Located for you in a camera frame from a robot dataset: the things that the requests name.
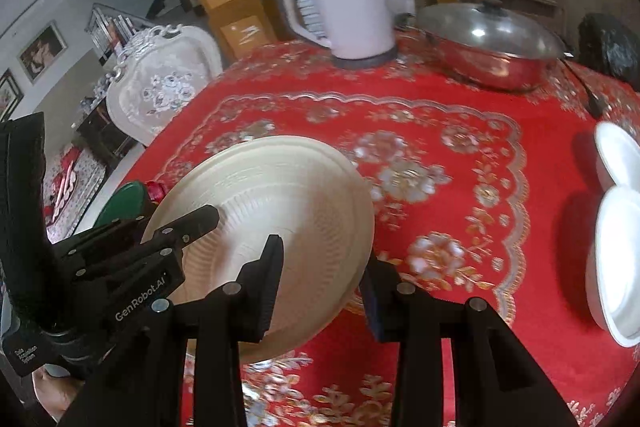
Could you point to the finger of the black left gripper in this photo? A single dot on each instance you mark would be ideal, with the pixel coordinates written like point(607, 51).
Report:
point(187, 224)

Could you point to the white plastic plate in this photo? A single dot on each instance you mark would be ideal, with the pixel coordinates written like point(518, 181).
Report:
point(301, 189)

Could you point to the framed wall picture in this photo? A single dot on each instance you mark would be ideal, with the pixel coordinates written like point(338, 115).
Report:
point(42, 52)

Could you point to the white bowl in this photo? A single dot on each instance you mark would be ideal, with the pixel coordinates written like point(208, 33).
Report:
point(617, 157)
point(612, 270)

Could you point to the black plastic bag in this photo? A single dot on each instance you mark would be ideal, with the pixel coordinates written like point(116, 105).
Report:
point(607, 46)

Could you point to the near white bowl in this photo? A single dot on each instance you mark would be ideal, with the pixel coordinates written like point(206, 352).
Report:
point(612, 270)

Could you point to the white ornate chair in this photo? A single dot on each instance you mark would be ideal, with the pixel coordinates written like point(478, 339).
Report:
point(160, 71)

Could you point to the far white bowl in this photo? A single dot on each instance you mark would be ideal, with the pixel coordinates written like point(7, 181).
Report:
point(617, 157)

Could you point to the red floral tablecloth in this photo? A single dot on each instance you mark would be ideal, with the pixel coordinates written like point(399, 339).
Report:
point(475, 192)

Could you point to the dark wooden side cabinet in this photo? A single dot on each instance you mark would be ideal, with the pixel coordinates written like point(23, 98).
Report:
point(105, 140)

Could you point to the steel pot with glass lid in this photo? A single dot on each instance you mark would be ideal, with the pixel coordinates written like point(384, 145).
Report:
point(486, 44)

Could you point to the green plastic plate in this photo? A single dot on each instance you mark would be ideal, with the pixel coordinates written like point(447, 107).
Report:
point(130, 201)

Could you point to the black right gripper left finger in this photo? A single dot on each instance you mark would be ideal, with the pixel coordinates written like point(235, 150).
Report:
point(140, 382)

